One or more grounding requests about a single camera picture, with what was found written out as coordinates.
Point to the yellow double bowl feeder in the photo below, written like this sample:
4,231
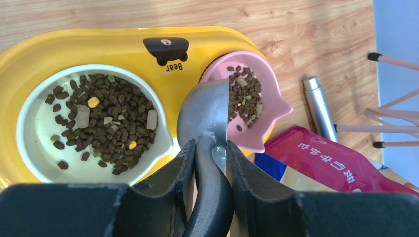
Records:
26,65

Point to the cream bowl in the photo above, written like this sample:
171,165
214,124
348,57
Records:
36,124

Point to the kibble in pink bowl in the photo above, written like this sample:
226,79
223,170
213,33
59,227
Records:
245,99

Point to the pet food bag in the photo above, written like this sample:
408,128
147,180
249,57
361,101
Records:
305,161

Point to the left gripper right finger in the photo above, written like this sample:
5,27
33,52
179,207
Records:
266,208

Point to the kibble in cream bowl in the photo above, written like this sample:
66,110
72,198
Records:
105,116

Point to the pink bowl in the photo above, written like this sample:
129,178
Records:
275,106

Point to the silver microphone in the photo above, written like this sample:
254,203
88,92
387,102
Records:
319,109

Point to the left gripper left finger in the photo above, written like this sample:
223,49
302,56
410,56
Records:
155,207

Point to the metal scoop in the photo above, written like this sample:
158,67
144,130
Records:
204,117

